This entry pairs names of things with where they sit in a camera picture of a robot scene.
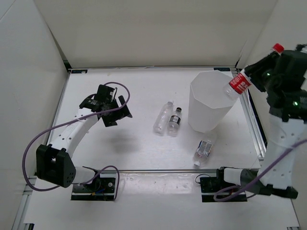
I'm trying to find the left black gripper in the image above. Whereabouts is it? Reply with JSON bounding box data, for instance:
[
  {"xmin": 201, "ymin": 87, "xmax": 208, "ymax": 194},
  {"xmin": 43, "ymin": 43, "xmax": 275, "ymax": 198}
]
[{"xmin": 102, "ymin": 95, "xmax": 132, "ymax": 127}]

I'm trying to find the bottle with red label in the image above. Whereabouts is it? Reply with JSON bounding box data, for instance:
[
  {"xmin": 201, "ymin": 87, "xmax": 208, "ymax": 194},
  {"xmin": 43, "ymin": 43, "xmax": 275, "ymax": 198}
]
[{"xmin": 223, "ymin": 43, "xmax": 284, "ymax": 100}]

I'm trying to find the clear bottle white cap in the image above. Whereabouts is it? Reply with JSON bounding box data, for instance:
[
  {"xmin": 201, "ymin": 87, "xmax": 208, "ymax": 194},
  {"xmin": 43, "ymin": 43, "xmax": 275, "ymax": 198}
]
[{"xmin": 153, "ymin": 101, "xmax": 174, "ymax": 136}]

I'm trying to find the bottle with blue-white label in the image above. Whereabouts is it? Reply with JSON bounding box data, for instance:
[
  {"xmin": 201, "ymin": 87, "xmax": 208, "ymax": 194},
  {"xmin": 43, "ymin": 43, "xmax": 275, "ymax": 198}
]
[{"xmin": 193, "ymin": 131, "xmax": 217, "ymax": 168}]

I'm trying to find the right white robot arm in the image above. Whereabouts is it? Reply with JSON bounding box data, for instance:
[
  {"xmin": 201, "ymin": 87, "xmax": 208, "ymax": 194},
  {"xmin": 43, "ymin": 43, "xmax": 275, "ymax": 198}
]
[{"xmin": 215, "ymin": 50, "xmax": 307, "ymax": 202}]

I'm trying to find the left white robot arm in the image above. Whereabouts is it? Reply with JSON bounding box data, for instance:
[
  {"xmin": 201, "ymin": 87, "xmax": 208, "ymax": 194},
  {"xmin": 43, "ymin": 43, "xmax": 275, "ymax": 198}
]
[{"xmin": 36, "ymin": 96, "xmax": 132, "ymax": 192}]

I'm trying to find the white octagonal bin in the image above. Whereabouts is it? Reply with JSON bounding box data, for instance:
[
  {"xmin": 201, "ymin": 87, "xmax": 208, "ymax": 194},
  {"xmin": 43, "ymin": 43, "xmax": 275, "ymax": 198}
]
[{"xmin": 188, "ymin": 70, "xmax": 242, "ymax": 133}]

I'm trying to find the clear bottle black cap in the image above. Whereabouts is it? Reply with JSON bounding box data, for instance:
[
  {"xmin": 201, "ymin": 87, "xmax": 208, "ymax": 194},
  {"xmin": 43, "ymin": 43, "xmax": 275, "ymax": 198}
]
[{"xmin": 167, "ymin": 107, "xmax": 182, "ymax": 137}]

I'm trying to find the aluminium frame rail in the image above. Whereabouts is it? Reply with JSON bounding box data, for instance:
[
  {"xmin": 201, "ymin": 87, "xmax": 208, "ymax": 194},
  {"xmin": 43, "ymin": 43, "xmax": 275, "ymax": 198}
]
[{"xmin": 230, "ymin": 68, "xmax": 267, "ymax": 159}]

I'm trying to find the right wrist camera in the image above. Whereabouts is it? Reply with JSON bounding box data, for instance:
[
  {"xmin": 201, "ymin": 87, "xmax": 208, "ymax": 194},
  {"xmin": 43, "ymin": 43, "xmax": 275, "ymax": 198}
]
[{"xmin": 293, "ymin": 44, "xmax": 307, "ymax": 64}]

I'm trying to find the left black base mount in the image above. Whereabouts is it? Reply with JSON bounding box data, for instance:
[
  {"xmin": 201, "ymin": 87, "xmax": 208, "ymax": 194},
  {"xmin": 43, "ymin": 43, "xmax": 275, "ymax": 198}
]
[{"xmin": 71, "ymin": 165, "xmax": 120, "ymax": 201}]

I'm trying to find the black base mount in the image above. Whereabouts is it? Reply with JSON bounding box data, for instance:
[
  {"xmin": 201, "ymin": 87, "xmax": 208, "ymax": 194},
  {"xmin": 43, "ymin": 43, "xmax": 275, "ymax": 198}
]
[
  {"xmin": 71, "ymin": 165, "xmax": 120, "ymax": 201},
  {"xmin": 195, "ymin": 167, "xmax": 247, "ymax": 203}
]

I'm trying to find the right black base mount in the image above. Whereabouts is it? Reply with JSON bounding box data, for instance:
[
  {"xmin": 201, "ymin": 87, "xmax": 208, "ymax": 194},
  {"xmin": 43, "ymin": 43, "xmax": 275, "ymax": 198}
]
[{"xmin": 195, "ymin": 167, "xmax": 247, "ymax": 203}]

